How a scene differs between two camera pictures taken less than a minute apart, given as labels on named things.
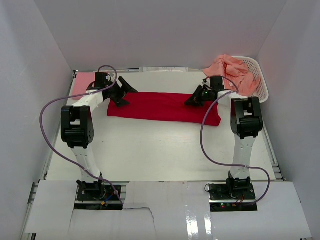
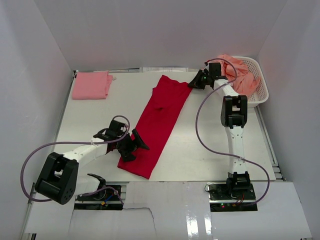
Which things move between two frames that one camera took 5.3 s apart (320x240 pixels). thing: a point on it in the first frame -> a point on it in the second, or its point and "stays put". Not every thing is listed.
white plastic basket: (262, 91) stays put
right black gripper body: (202, 96) -> (201, 80)
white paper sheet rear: (164, 69) stays put
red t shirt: (169, 107) -> (155, 124)
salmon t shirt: (236, 71) stays put
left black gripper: (122, 92) -> (126, 154)
